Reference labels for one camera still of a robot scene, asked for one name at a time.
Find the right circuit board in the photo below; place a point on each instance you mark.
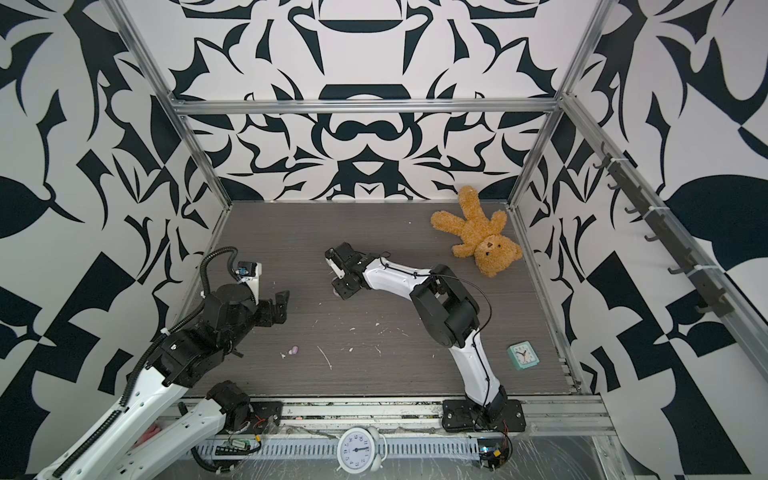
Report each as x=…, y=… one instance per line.
x=494, y=452

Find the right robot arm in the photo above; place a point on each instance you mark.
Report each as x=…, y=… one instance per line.
x=447, y=310

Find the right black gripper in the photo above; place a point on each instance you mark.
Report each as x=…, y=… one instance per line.
x=342, y=292

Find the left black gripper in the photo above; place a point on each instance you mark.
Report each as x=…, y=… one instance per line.
x=265, y=315

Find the pink toy figure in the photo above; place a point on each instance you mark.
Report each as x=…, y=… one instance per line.
x=148, y=434

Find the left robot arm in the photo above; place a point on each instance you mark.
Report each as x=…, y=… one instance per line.
x=114, y=448

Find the aluminium frame back bar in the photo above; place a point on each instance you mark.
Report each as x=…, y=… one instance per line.
x=351, y=106

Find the brown teddy bear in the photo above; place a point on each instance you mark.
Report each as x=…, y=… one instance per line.
x=481, y=236

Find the teal small box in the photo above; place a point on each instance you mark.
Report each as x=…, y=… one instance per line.
x=523, y=355

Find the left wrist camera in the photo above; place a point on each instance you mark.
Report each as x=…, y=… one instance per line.
x=249, y=273

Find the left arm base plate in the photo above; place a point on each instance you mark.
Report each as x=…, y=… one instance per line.
x=265, y=415

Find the aluminium front rail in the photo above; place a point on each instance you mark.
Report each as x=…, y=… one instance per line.
x=545, y=415

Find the left circuit board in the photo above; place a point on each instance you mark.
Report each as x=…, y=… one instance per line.
x=239, y=447

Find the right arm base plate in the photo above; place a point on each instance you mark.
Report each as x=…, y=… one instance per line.
x=460, y=416

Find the black wall hook rack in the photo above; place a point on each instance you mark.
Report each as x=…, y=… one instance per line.
x=666, y=229

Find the circuit board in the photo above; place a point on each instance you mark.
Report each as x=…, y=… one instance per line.
x=239, y=447
x=494, y=452

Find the white slotted cable duct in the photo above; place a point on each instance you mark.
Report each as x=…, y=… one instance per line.
x=457, y=448

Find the white analog clock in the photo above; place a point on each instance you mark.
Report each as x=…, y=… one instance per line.
x=361, y=449

